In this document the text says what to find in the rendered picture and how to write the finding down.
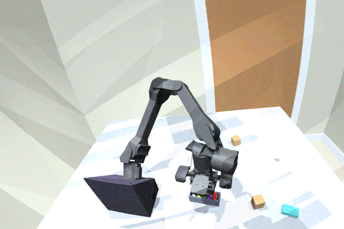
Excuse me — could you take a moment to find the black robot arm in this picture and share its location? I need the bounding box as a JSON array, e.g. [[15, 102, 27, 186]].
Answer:
[[119, 77, 239, 197]]

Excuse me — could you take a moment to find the white shallow rectangular tray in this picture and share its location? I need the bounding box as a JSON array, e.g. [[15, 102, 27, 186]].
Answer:
[[189, 153, 218, 172]]

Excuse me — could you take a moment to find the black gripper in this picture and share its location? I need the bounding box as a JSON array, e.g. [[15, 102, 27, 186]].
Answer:
[[175, 165, 233, 189]]

